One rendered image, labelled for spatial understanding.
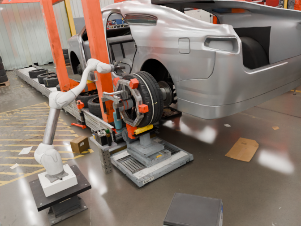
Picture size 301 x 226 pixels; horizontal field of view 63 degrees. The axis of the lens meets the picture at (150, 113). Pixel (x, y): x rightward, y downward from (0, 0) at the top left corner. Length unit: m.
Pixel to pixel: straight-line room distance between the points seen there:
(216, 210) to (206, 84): 1.11
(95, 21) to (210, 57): 1.46
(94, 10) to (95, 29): 0.21
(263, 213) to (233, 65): 1.36
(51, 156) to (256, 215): 1.96
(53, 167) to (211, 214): 1.48
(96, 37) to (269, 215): 2.59
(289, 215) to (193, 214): 0.97
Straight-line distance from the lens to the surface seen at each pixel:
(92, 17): 3.11
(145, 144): 3.18
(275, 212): 2.66
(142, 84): 2.73
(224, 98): 2.43
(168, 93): 3.05
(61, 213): 2.77
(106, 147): 2.84
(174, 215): 2.02
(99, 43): 3.13
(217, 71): 2.34
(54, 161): 2.54
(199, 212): 2.04
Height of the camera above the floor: 1.73
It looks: 20 degrees down
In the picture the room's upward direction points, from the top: 6 degrees counter-clockwise
